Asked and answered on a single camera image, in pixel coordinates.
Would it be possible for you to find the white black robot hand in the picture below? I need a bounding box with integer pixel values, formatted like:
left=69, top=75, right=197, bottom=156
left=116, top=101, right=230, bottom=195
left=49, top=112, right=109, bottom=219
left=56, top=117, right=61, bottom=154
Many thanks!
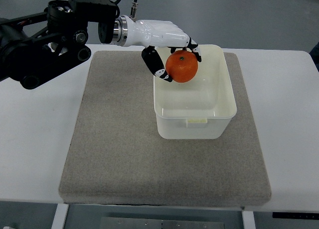
left=112, top=15, right=201, bottom=82

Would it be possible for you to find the orange fruit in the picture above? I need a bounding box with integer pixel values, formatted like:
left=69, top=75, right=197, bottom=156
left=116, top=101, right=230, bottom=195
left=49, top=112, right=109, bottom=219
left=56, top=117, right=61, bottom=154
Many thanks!
left=165, top=50, right=198, bottom=83

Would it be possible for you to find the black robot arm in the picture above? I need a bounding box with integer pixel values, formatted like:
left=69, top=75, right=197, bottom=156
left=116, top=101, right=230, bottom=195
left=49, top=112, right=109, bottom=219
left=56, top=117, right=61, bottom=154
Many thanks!
left=0, top=0, right=121, bottom=90

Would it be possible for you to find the white plastic box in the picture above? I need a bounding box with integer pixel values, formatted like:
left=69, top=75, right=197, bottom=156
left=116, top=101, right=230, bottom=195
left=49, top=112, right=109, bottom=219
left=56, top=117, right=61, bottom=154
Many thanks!
left=153, top=45, right=237, bottom=139

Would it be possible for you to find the grey felt mat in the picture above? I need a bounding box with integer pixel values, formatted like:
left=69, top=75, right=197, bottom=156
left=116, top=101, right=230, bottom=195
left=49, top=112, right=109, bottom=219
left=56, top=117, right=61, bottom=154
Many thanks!
left=59, top=51, right=272, bottom=207

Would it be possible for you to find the white left table leg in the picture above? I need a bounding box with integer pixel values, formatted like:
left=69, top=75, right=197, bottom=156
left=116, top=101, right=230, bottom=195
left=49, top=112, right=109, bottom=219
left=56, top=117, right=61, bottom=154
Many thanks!
left=51, top=204, right=69, bottom=229

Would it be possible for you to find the white table leg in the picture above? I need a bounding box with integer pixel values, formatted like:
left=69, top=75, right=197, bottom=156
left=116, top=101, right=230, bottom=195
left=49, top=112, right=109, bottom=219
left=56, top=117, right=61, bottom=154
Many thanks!
left=51, top=204, right=69, bottom=229
left=242, top=208, right=256, bottom=229

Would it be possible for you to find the white right table leg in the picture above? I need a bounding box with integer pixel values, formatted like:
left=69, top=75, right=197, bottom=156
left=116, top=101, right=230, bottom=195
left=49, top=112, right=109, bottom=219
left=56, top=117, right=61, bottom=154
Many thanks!
left=242, top=208, right=256, bottom=229

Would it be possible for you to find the black table control panel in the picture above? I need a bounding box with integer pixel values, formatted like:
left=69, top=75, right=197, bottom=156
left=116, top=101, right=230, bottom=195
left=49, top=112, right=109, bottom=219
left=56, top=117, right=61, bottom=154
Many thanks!
left=272, top=212, right=319, bottom=220

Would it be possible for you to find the black cable with connector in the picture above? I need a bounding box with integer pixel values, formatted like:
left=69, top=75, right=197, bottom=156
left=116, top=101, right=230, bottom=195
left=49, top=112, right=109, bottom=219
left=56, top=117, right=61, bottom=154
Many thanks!
left=114, top=0, right=139, bottom=20

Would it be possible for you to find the grey metal base plate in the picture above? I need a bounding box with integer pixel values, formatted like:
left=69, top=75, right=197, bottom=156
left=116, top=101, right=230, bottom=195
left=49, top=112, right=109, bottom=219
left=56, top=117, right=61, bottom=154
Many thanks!
left=99, top=217, right=225, bottom=229

